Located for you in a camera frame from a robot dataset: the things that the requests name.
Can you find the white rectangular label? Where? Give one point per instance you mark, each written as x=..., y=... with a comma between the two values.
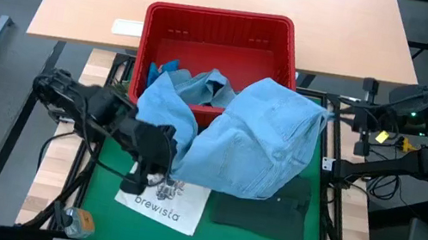
x=128, y=27

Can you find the dark green shirt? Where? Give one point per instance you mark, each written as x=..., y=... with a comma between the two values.
x=257, y=223

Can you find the red plastic laundry bin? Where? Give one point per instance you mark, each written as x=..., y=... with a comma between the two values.
x=221, y=25

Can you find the bright blue cloth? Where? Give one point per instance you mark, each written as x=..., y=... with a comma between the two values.
x=156, y=73

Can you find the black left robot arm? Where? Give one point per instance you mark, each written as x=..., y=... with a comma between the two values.
x=82, y=102

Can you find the clear bottle orange label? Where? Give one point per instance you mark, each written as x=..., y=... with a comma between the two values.
x=81, y=224

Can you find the light blue denim garment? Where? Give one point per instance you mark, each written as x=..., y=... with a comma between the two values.
x=257, y=145

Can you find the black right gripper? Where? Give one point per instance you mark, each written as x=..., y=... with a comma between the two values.
x=375, y=121

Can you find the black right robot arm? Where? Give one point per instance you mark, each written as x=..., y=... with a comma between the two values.
x=385, y=164

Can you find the small potted plant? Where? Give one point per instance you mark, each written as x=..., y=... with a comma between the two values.
x=123, y=88

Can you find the black metal table frame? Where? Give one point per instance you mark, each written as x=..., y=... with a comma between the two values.
x=332, y=100

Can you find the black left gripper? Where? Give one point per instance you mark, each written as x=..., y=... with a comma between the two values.
x=149, y=144

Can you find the white printed tote bag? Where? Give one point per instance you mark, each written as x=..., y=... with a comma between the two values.
x=180, y=219

